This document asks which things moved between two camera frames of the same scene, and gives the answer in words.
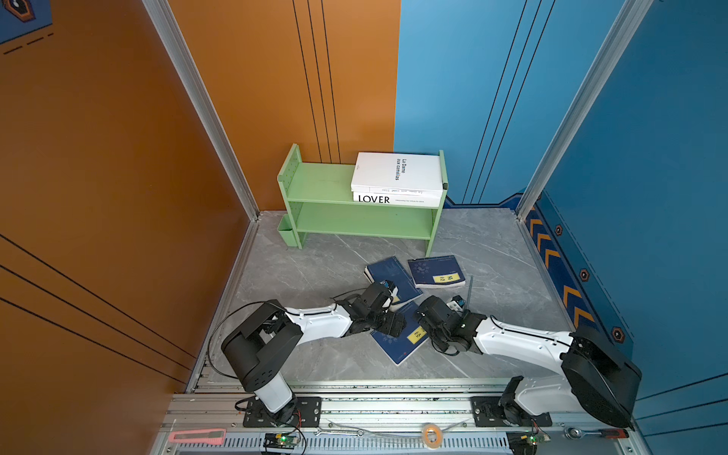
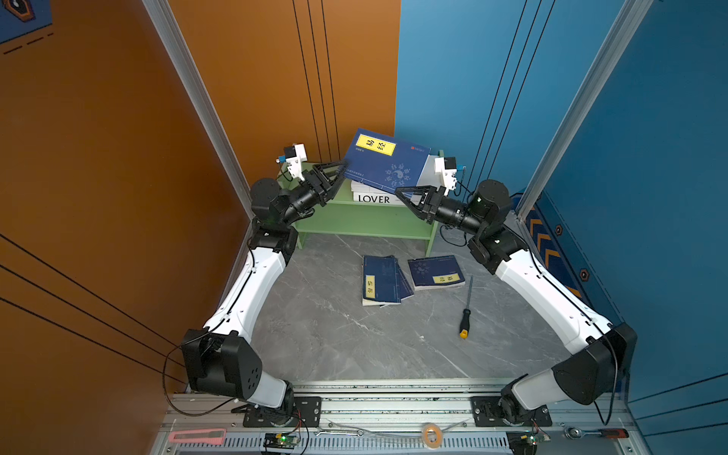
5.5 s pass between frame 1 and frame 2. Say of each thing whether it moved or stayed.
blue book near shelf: stayed
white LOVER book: stayed
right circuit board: stayed
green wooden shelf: stayed
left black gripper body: moved
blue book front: moved
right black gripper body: moved
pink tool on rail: stayed
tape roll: stayed
